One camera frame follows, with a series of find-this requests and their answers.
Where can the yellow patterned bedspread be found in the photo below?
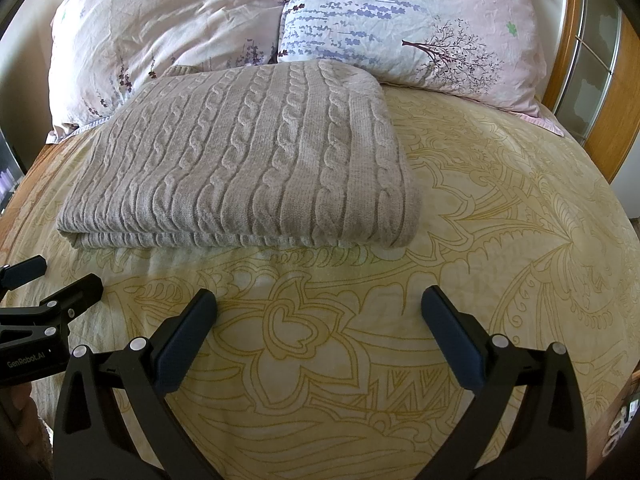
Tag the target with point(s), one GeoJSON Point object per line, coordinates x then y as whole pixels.
{"type": "Point", "coordinates": [475, 240]}

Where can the wooden headboard with glass panels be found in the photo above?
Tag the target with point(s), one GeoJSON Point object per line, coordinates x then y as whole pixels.
{"type": "Point", "coordinates": [567, 60]}

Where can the small dark device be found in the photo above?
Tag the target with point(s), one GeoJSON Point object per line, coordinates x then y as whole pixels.
{"type": "Point", "coordinates": [622, 422]}

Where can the pink pillow with tree print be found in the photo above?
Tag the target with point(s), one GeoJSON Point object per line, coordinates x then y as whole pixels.
{"type": "Point", "coordinates": [400, 20]}

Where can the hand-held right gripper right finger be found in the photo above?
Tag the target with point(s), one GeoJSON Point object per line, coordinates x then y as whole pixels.
{"type": "Point", "coordinates": [452, 340]}

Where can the dark framed screen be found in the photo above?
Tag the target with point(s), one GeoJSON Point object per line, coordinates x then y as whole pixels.
{"type": "Point", "coordinates": [7, 180]}

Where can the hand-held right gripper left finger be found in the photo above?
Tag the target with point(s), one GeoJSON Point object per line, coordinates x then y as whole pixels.
{"type": "Point", "coordinates": [185, 345]}

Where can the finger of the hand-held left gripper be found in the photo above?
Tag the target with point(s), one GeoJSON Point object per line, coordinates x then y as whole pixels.
{"type": "Point", "coordinates": [20, 272]}
{"type": "Point", "coordinates": [75, 295]}

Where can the pink floral pillow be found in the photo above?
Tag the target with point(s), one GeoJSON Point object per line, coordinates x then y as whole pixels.
{"type": "Point", "coordinates": [165, 20]}

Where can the person's left hand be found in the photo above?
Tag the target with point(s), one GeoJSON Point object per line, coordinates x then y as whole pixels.
{"type": "Point", "coordinates": [20, 425]}

